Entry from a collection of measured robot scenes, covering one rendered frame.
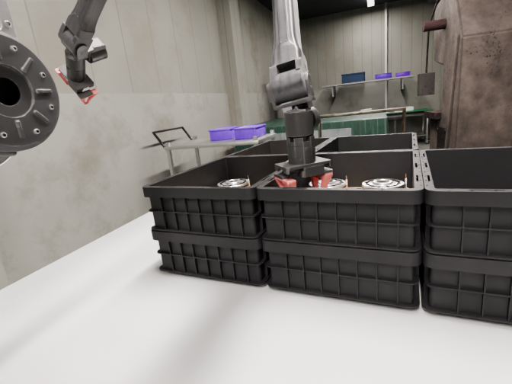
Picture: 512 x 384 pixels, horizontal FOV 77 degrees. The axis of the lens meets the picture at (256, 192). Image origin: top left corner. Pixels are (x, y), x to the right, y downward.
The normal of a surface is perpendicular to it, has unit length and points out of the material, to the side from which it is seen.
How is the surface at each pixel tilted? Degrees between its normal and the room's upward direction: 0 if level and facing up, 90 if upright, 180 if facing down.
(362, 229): 90
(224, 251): 90
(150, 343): 0
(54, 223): 90
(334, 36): 90
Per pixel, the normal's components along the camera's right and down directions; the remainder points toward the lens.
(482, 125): -0.21, 0.31
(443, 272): -0.41, 0.28
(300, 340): -0.11, -0.96
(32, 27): 0.94, -0.01
